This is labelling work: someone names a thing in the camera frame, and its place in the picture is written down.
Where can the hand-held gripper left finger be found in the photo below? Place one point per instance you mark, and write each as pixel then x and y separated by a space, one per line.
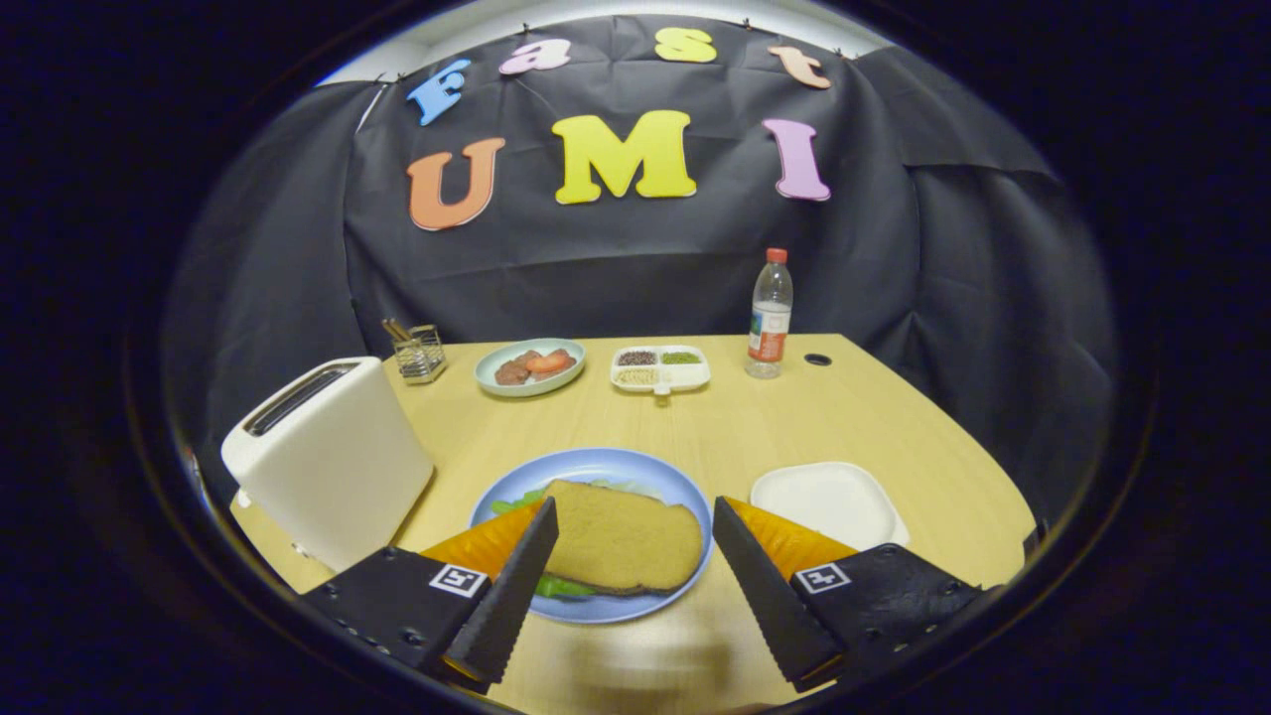
pixel 501 606

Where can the white toaster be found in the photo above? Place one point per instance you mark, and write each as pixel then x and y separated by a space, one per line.
pixel 338 467

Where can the red tomato slice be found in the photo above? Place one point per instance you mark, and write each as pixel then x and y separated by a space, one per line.
pixel 551 362

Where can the brown meat piece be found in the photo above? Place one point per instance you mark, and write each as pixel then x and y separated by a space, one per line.
pixel 526 356
pixel 511 373

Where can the black backdrop cloth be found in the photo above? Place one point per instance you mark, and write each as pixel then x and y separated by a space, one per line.
pixel 596 268

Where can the blue round plate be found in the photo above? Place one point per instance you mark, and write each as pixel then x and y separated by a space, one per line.
pixel 616 465

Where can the clear water bottle red cap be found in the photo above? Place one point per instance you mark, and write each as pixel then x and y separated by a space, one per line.
pixel 770 328

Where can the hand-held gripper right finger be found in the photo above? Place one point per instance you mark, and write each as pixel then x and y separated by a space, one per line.
pixel 765 606

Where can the white divided condiment dish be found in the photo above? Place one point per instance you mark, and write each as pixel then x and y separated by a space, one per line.
pixel 660 378

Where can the brown toast slice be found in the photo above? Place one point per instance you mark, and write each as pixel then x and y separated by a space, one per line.
pixel 626 541

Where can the white square plate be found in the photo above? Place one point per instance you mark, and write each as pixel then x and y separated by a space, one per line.
pixel 824 501

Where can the pale green round plate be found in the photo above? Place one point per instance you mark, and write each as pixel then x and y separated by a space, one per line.
pixel 492 350

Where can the green lettuce leaf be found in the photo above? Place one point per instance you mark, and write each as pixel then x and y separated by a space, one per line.
pixel 511 503

